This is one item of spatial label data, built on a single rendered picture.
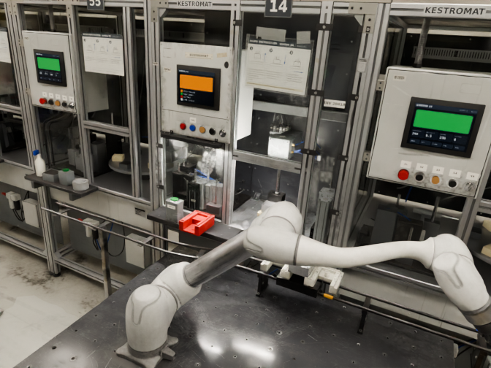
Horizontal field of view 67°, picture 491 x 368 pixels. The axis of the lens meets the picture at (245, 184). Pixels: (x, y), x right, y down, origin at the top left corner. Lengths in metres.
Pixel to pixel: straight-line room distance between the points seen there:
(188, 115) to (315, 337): 1.23
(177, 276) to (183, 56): 1.06
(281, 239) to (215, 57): 1.01
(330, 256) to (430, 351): 0.86
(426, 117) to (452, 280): 0.67
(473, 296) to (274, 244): 0.56
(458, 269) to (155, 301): 1.01
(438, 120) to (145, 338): 1.37
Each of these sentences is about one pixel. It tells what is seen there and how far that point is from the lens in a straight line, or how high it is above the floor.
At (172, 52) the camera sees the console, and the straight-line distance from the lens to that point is 2.01.
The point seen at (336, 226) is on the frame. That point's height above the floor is 1.07.
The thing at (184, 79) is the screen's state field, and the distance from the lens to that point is 1.95.
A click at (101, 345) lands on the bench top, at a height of 0.68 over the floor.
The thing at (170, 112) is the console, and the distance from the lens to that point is 2.05.
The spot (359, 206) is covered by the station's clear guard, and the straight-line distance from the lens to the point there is 1.78.
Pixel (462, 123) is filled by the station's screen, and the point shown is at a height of 1.63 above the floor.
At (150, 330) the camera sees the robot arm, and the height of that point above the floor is 0.84.
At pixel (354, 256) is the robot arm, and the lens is 1.20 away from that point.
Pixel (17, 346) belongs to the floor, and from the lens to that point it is 2.90.
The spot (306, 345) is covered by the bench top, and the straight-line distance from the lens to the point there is 1.73.
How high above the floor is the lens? 1.87
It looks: 21 degrees down
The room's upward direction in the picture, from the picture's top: 4 degrees clockwise
